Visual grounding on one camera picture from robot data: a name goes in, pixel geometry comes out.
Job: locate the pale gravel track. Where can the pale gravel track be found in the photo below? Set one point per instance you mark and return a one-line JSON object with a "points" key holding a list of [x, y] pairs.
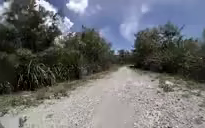
{"points": [[118, 100]]}

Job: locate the dense green trees and bushes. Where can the dense green trees and bushes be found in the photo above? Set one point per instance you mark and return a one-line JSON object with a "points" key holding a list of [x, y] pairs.
{"points": [[36, 53]]}

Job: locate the green bushes and trees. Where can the green bushes and trees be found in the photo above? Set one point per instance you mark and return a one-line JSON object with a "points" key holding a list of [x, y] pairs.
{"points": [[170, 53]]}

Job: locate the dry grass verge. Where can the dry grass verge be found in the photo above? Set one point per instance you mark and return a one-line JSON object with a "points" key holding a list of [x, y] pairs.
{"points": [[30, 96]]}

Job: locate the sparse grass verge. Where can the sparse grass verge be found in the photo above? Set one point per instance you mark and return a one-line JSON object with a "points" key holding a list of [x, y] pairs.
{"points": [[186, 88]]}

